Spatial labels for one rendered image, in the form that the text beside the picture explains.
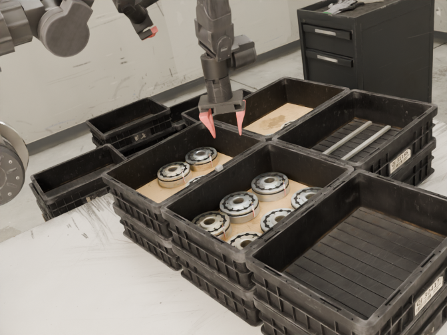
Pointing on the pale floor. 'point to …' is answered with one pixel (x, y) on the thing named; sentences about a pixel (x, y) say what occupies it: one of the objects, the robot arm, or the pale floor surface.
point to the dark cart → (370, 46)
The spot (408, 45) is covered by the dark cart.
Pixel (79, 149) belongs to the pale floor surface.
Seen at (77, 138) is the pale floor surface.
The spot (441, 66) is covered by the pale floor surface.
